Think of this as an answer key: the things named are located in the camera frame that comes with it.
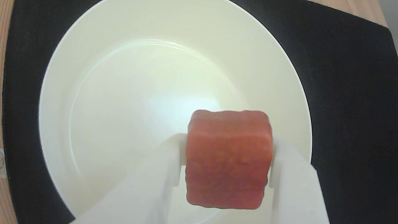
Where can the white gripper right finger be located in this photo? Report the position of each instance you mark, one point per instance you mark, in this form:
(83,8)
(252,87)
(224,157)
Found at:
(295,186)

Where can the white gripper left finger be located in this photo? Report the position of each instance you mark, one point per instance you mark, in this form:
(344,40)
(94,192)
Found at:
(149,186)

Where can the red block toy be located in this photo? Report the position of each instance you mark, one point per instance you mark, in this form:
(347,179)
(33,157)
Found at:
(228,158)

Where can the white round plate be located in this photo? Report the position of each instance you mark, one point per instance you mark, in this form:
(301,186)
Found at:
(124,109)

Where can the black mat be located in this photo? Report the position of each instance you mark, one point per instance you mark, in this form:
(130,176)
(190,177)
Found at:
(357,124)

